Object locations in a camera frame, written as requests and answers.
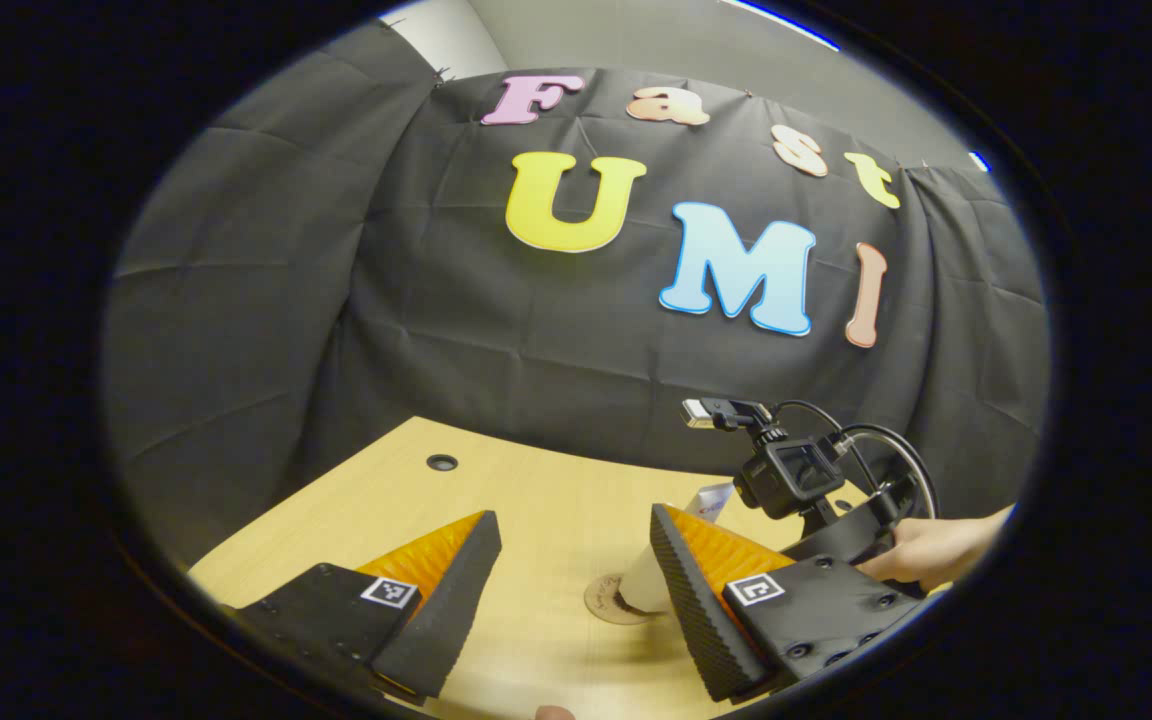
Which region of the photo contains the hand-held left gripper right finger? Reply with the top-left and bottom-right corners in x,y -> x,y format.
649,503 -> 927,701

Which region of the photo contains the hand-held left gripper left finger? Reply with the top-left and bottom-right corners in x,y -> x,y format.
236,510 -> 503,699

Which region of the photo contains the white toothpaste tube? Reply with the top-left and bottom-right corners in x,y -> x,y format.
688,482 -> 737,523

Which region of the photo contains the round cork coaster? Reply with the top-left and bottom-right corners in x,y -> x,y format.
584,572 -> 672,626

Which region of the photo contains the wooden desktop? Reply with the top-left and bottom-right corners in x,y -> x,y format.
186,416 -> 957,720

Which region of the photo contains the black backdrop cloth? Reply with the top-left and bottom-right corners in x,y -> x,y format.
101,20 -> 1052,571

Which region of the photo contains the large ceiling light panel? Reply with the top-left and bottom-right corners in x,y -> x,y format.
721,0 -> 842,51

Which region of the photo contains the black camera cable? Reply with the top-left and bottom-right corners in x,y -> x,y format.
776,400 -> 940,521

